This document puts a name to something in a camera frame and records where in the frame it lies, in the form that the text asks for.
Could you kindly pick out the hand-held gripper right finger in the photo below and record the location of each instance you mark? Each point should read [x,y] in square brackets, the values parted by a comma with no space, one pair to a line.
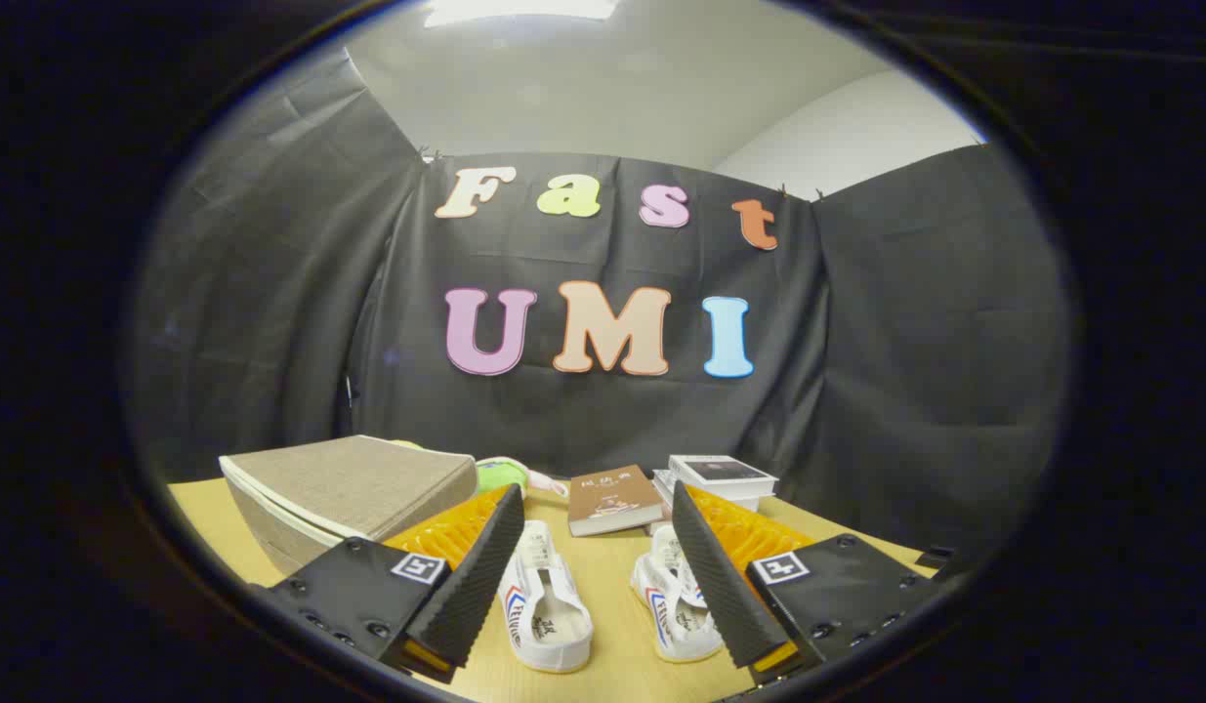
[725,586]

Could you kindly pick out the beige fabric storage box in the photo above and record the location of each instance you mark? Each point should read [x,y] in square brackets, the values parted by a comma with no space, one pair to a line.
[358,483]

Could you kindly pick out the white book with dark cover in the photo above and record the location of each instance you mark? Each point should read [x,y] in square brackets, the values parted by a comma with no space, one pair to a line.
[725,471]

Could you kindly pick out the brown book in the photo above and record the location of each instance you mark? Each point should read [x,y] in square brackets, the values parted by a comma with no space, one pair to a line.
[612,493]

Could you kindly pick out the ceiling light panel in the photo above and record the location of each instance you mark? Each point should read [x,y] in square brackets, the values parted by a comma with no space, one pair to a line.
[519,10]

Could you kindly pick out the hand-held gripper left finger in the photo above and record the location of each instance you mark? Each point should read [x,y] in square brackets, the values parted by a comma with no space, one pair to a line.
[480,586]

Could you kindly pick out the black table edge clamp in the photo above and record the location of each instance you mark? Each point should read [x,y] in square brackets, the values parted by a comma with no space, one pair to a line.
[936,557]

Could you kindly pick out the green and pink plush toy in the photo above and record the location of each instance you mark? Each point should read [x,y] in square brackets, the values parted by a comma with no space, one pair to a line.
[500,475]

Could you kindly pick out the white canvas shoe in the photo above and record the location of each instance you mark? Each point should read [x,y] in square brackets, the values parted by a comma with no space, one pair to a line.
[549,625]
[666,596]

